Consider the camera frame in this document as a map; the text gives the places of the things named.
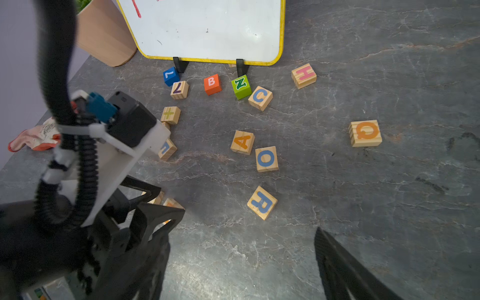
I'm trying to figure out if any black corrugated cable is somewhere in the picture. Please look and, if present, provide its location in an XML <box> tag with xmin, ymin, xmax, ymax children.
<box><xmin>33</xmin><ymin>0</ymin><xmax>99</xmax><ymax>230</ymax></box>

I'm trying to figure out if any orange work glove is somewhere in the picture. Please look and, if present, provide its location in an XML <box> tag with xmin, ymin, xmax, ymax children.
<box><xmin>7</xmin><ymin>117</ymin><xmax>61</xmax><ymax>153</ymax></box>

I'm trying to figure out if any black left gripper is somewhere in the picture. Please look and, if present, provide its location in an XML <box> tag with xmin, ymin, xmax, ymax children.
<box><xmin>0</xmin><ymin>119</ymin><xmax>186</xmax><ymax>300</ymax></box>

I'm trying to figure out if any whiteboard with PEAR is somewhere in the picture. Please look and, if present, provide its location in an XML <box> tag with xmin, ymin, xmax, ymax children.
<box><xmin>117</xmin><ymin>0</ymin><xmax>286</xmax><ymax>66</ymax></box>

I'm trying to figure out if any blue block letter L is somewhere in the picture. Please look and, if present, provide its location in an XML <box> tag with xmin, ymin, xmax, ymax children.
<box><xmin>163</xmin><ymin>67</ymin><xmax>180</xmax><ymax>87</ymax></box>

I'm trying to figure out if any wooden block letter P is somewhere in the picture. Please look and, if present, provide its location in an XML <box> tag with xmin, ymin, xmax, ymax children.
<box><xmin>149</xmin><ymin>191</ymin><xmax>165</xmax><ymax>205</ymax></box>

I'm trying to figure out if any wooden block orange A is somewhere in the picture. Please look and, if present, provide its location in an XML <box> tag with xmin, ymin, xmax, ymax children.
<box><xmin>231</xmin><ymin>130</ymin><xmax>255</xmax><ymax>155</ymax></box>

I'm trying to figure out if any wooden pot green plant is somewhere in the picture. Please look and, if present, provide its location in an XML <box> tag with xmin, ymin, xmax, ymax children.
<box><xmin>76</xmin><ymin>0</ymin><xmax>137</xmax><ymax>67</ymax></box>

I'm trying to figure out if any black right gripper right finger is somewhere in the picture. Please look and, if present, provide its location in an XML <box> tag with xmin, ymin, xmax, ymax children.
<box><xmin>314</xmin><ymin>227</ymin><xmax>400</xmax><ymax>300</ymax></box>

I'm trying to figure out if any wooden block yellow plus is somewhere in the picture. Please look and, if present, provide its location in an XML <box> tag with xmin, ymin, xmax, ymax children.
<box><xmin>161</xmin><ymin>106</ymin><xmax>181</xmax><ymax>125</ymax></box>

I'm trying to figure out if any orange block letter B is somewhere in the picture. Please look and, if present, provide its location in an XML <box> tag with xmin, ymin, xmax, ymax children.
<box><xmin>204</xmin><ymin>74</ymin><xmax>223</xmax><ymax>96</ymax></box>

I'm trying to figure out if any wooden block purple Z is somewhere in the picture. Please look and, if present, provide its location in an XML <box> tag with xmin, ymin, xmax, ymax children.
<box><xmin>171</xmin><ymin>81</ymin><xmax>190</xmax><ymax>100</ymax></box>

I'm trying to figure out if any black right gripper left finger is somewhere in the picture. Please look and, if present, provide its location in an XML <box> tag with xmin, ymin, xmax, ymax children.
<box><xmin>84</xmin><ymin>231</ymin><xmax>171</xmax><ymax>300</ymax></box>

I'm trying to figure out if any wooden block pink H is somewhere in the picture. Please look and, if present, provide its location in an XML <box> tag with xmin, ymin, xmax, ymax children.
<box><xmin>291</xmin><ymin>63</ymin><xmax>317</xmax><ymax>90</ymax></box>

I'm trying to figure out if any wooden block blue R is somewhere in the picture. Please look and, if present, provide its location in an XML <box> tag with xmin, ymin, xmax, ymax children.
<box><xmin>247</xmin><ymin>186</ymin><xmax>278</xmax><ymax>221</ymax></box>

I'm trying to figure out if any wooden block blue F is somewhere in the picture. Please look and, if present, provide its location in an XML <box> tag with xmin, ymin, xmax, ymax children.
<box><xmin>158</xmin><ymin>139</ymin><xmax>178</xmax><ymax>161</ymax></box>

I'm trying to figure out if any green block letter N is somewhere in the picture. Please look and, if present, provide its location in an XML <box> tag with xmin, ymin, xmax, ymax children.
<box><xmin>231</xmin><ymin>75</ymin><xmax>252</xmax><ymax>100</ymax></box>

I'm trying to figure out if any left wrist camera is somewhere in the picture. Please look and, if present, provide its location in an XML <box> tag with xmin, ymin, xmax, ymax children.
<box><xmin>86</xmin><ymin>91</ymin><xmax>157</xmax><ymax>148</ymax></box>

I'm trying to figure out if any wooden block orange Q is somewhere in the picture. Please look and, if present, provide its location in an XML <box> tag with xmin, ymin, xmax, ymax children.
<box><xmin>349</xmin><ymin>119</ymin><xmax>383</xmax><ymax>148</ymax></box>

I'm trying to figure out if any wooden block blue O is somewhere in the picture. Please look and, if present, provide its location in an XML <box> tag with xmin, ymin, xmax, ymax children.
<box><xmin>255</xmin><ymin>146</ymin><xmax>279</xmax><ymax>173</ymax></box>

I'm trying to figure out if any wooden block blue C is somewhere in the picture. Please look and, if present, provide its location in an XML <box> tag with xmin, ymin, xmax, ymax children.
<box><xmin>248</xmin><ymin>86</ymin><xmax>273</xmax><ymax>111</ymax></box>

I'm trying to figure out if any wooden block orange E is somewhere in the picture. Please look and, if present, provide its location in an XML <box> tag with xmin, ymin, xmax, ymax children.
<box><xmin>163</xmin><ymin>198</ymin><xmax>185</xmax><ymax>210</ymax></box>

